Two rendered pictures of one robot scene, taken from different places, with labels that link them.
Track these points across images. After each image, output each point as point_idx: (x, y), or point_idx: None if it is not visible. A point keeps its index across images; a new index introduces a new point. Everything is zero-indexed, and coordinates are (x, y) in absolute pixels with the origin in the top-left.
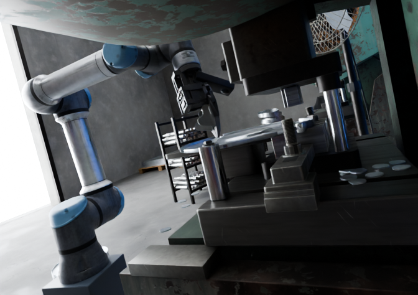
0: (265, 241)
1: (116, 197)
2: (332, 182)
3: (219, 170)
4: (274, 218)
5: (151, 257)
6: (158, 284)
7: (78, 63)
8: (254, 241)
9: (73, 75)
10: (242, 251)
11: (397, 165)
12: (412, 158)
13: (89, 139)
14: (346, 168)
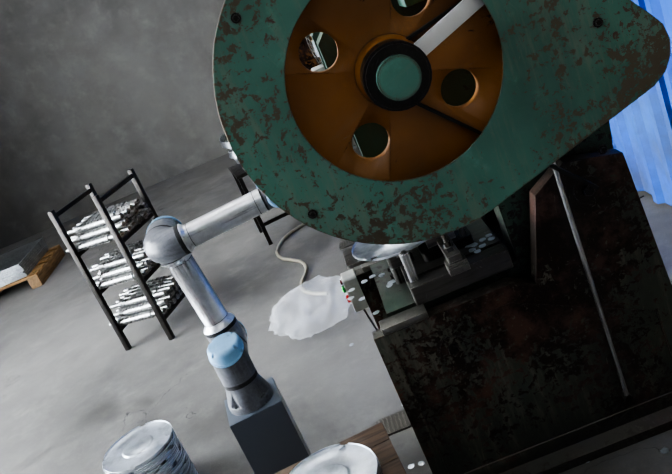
0: (448, 291)
1: (241, 326)
2: (466, 254)
3: (413, 265)
4: (450, 279)
5: (391, 322)
6: (401, 333)
7: (234, 209)
8: (443, 292)
9: (231, 221)
10: (433, 302)
11: (489, 238)
12: (490, 222)
13: (204, 275)
14: (467, 244)
